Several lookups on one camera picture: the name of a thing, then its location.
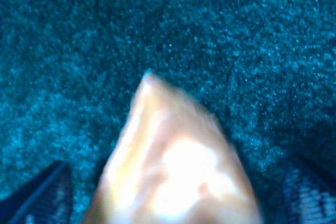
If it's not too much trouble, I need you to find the green velvet table cloth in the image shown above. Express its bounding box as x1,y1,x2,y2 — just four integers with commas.
1,0,335,223

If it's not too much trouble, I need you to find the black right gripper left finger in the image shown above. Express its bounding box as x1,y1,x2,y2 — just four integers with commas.
1,160,73,223

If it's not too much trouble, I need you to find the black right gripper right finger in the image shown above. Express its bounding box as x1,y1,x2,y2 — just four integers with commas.
280,156,335,223

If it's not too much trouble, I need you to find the orange waffle slice toy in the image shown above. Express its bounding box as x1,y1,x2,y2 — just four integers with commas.
83,72,263,223

